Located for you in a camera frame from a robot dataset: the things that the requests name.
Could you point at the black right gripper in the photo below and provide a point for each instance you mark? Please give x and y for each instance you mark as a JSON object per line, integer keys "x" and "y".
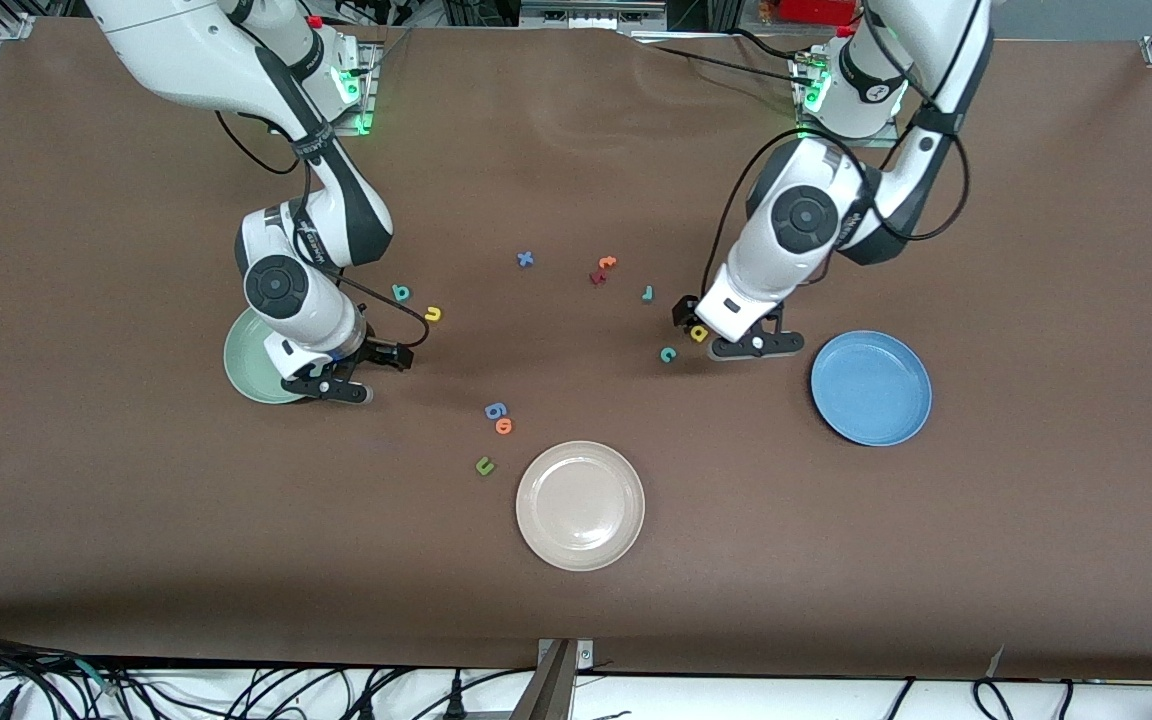
{"x": 377, "y": 352}

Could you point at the yellow letter a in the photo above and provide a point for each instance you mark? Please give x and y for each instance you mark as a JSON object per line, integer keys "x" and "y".
{"x": 700, "y": 334}

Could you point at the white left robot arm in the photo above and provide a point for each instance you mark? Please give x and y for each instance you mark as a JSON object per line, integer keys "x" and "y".
{"x": 786, "y": 250}

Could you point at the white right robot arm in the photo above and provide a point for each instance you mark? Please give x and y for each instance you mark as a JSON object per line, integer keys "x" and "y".
{"x": 186, "y": 50}

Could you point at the green letter u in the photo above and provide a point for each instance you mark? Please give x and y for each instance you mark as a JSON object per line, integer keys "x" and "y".
{"x": 484, "y": 469}

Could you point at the light green plate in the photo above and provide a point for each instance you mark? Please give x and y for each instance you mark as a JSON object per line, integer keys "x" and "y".
{"x": 246, "y": 365}

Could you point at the blue plate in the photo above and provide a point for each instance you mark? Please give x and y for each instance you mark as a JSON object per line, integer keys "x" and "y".
{"x": 871, "y": 388}

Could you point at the beige plate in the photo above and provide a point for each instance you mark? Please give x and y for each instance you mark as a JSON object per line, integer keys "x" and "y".
{"x": 580, "y": 505}

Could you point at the grey equipment box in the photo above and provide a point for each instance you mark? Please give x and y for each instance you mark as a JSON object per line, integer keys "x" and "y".
{"x": 596, "y": 15}

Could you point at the red box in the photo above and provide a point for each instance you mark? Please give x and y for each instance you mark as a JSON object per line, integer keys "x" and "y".
{"x": 816, "y": 10}

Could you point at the aluminium profile beam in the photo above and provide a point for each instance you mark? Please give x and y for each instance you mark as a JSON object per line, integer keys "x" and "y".
{"x": 551, "y": 690}

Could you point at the brown table cover sheet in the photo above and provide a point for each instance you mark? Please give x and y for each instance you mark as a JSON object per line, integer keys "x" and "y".
{"x": 1036, "y": 550}

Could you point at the white paper tag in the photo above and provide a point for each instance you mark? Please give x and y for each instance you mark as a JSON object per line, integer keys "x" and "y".
{"x": 996, "y": 662}

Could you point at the small silver corner bracket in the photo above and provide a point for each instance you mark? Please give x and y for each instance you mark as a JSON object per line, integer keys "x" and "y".
{"x": 586, "y": 655}

